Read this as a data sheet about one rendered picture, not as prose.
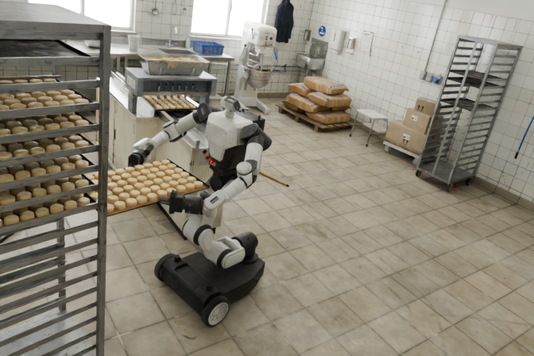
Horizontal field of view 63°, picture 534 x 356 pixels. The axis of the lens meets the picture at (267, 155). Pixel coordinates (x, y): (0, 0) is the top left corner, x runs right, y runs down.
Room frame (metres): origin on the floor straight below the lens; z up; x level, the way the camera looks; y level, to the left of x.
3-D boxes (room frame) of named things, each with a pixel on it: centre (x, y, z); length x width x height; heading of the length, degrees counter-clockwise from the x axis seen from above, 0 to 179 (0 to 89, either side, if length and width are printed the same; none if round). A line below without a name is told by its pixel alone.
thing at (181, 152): (3.34, 0.63, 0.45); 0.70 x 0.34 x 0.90; 38
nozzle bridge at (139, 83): (3.74, 0.94, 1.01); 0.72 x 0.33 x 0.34; 128
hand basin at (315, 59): (7.99, -0.52, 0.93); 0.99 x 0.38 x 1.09; 38
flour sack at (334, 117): (6.88, -0.89, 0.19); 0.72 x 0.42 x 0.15; 133
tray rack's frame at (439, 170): (5.31, -2.33, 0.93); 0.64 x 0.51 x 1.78; 131
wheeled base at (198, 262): (2.51, 0.19, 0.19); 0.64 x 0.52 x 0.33; 139
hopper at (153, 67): (3.74, 0.94, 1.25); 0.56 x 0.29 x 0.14; 128
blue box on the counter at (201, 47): (6.77, 1.17, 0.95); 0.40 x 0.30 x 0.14; 131
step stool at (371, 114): (6.47, -1.52, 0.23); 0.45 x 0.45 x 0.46; 30
